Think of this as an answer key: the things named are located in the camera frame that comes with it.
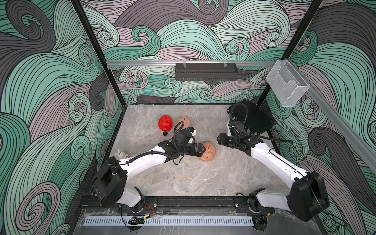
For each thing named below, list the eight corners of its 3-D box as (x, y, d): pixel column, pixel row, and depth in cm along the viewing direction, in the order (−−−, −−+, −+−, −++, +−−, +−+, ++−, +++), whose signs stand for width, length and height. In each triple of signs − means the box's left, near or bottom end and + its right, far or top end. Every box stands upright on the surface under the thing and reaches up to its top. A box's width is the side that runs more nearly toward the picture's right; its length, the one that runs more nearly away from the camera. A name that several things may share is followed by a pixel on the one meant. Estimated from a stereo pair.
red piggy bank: (159, 134, 103) (157, 126, 96) (161, 122, 110) (159, 114, 103) (171, 134, 103) (170, 126, 96) (172, 122, 110) (171, 114, 103)
